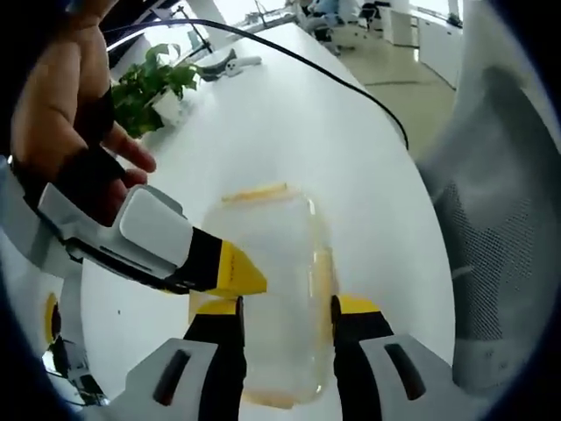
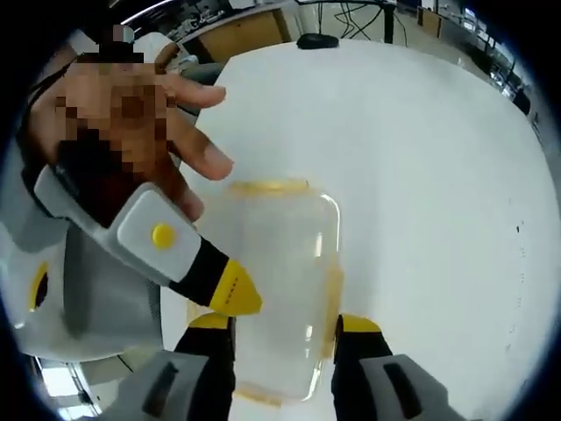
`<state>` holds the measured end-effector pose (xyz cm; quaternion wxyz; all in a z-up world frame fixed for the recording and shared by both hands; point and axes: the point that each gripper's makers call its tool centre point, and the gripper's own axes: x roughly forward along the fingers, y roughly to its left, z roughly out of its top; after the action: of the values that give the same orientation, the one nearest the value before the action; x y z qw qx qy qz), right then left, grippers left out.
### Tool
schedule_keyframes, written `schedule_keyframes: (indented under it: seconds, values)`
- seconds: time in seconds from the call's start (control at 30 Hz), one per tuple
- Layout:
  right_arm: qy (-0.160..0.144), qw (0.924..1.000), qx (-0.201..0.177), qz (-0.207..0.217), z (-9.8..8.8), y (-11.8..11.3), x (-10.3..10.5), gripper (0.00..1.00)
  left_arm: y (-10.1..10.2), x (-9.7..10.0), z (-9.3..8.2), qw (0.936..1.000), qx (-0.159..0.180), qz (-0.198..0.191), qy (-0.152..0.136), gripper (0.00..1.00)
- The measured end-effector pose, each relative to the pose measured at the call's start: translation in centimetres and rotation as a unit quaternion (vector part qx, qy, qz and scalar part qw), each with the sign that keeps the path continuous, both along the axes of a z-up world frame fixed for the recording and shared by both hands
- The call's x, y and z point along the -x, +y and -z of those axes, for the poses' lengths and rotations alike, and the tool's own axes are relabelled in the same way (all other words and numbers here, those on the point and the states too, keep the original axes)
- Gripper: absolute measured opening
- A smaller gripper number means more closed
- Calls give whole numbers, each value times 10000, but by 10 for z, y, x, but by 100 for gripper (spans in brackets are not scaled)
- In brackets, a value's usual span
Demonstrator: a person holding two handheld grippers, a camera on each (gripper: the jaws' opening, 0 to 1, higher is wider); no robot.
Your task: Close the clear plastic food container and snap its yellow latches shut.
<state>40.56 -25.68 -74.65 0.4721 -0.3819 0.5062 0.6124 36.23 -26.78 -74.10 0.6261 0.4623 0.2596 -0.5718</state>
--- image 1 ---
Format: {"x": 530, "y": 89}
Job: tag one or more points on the black office chair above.
{"x": 372, "y": 15}

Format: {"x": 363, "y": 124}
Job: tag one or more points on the clear plastic box yellow buckle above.
{"x": 271, "y": 245}

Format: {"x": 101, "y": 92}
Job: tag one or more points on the white cabinet row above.
{"x": 438, "y": 39}

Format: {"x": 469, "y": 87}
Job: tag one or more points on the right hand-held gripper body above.
{"x": 26, "y": 272}

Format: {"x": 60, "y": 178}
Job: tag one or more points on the green potted plant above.
{"x": 140, "y": 83}

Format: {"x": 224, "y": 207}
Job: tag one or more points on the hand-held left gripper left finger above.
{"x": 219, "y": 364}

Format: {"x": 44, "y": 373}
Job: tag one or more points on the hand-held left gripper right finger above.
{"x": 359, "y": 364}

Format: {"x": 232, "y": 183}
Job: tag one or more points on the person's right hand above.
{"x": 57, "y": 101}

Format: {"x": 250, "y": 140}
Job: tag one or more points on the white mesh office chair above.
{"x": 504, "y": 210}

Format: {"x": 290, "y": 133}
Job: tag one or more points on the white black handheld device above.
{"x": 228, "y": 66}

